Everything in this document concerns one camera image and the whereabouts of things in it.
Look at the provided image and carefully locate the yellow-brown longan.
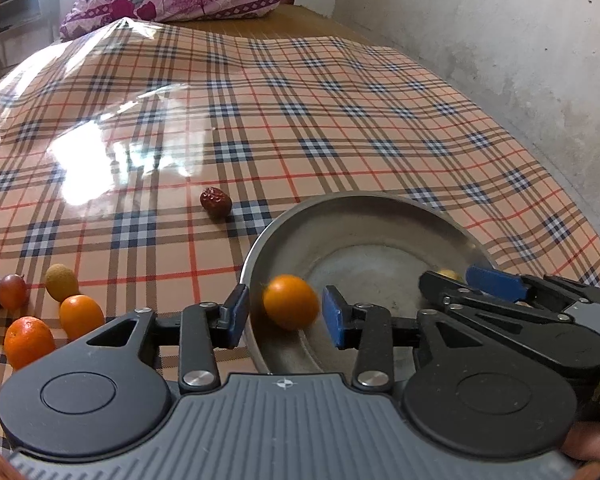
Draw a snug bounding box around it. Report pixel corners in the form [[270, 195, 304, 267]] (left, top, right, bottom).
[[437, 269, 464, 283]]

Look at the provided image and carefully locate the right hand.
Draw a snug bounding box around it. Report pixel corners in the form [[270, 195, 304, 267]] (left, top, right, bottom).
[[562, 422, 600, 480]]

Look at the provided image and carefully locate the green-brown longan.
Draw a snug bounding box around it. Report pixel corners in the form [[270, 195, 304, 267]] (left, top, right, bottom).
[[44, 263, 80, 302]]

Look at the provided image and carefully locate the woven bamboo bed mat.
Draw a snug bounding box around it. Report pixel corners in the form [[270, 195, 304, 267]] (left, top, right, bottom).
[[179, 3, 376, 47]]

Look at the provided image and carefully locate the reddish brown plum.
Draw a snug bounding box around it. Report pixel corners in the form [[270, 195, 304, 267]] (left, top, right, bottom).
[[0, 273, 29, 311]]

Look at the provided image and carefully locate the small orange kumquat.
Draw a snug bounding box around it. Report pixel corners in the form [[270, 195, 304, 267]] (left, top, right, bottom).
[[59, 295, 105, 341]]

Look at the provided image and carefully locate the large orange tangerine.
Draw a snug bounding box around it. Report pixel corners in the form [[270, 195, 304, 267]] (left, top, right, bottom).
[[3, 316, 56, 370]]

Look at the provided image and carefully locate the round metal plate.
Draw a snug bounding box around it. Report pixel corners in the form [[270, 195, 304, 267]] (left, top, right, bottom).
[[240, 192, 495, 376]]

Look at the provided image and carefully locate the oval orange kumquat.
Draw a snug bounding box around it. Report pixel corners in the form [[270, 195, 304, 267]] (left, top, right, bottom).
[[262, 274, 320, 330]]

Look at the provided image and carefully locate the plaid plastic tablecloth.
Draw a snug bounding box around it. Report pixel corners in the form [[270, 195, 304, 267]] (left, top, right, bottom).
[[0, 17, 600, 456]]

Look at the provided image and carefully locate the dried red jujube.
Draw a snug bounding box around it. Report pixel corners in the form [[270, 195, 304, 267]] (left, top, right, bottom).
[[199, 186, 233, 219]]

